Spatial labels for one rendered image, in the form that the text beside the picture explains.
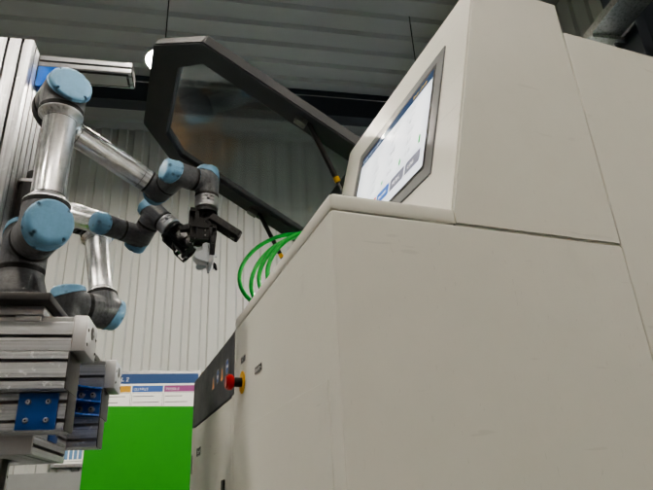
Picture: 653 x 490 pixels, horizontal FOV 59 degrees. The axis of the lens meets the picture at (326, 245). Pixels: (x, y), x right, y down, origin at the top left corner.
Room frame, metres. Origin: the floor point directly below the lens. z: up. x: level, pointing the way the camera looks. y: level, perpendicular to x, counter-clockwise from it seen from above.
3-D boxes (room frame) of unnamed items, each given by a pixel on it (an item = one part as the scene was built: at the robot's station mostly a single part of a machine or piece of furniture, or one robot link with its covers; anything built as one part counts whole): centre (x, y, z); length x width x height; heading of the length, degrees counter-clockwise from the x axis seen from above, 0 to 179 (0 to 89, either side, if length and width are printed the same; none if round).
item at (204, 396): (1.77, 0.35, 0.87); 0.62 x 0.04 x 0.16; 21
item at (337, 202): (1.15, 0.01, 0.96); 0.70 x 0.22 x 0.03; 21
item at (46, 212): (1.31, 0.72, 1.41); 0.15 x 0.12 x 0.55; 43
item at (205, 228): (1.63, 0.38, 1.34); 0.09 x 0.08 x 0.12; 111
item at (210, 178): (1.63, 0.38, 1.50); 0.09 x 0.08 x 0.11; 133
